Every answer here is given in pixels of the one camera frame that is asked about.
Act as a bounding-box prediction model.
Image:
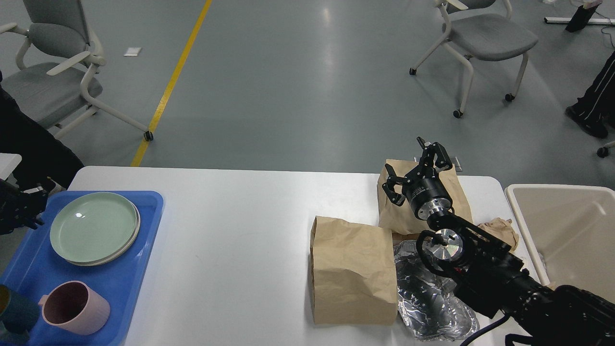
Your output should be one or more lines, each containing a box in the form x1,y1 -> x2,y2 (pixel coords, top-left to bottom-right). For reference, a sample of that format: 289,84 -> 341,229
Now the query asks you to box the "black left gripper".
0,179 -> 56,235

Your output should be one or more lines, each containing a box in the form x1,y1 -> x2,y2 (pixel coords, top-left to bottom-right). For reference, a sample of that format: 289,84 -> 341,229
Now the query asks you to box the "grey chair right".
409,0 -> 538,119

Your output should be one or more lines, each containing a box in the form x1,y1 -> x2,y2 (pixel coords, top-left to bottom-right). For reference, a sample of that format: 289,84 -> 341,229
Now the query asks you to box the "beige plastic bin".
505,184 -> 615,302

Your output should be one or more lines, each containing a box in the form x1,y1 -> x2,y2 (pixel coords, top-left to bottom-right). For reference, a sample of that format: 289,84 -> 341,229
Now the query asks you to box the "person in dark clothes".
0,88 -> 84,195

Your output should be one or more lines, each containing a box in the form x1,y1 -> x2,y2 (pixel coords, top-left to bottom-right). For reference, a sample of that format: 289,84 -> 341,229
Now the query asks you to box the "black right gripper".
382,137 -> 454,221

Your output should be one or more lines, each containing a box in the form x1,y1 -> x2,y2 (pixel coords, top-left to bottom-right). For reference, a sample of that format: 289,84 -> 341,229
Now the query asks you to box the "grey office chair left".
1,0 -> 154,142

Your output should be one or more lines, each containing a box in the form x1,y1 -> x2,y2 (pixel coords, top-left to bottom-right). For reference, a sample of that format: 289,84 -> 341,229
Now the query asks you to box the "green plate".
49,191 -> 136,261

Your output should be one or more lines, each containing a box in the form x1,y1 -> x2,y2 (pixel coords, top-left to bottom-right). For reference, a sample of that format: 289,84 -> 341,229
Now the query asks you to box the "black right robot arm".
382,137 -> 615,346

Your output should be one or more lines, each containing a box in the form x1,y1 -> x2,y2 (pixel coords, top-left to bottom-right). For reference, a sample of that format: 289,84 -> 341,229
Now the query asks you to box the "crumpled silver foil bag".
394,239 -> 480,341

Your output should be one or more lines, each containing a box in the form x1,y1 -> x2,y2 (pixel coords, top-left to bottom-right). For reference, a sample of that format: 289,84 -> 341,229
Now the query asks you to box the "blue plastic tray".
1,191 -> 163,346

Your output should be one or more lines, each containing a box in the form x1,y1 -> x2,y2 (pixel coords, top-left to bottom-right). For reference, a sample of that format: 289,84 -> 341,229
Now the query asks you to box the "rear brown paper bag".
376,159 -> 474,237

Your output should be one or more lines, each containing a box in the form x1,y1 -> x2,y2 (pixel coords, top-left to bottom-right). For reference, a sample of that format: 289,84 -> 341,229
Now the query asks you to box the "white desk leg base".
543,0 -> 615,33

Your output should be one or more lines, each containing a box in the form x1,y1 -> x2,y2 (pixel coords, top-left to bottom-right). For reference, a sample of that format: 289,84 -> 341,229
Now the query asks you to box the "pink mug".
38,281 -> 111,335

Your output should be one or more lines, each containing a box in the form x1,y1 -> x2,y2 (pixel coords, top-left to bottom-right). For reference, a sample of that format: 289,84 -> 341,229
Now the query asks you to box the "brown paper bag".
309,215 -> 398,325
376,159 -> 474,237

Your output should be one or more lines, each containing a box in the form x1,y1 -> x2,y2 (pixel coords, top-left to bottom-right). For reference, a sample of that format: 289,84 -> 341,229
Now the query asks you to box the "crumpled brown paper napkin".
478,217 -> 520,253

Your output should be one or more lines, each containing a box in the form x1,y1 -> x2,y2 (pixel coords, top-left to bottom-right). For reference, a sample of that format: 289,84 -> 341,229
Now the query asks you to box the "pink plate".
65,201 -> 141,267

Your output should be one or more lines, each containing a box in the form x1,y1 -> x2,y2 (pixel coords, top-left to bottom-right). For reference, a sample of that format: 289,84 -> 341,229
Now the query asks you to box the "front brown paper bag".
309,215 -> 398,325

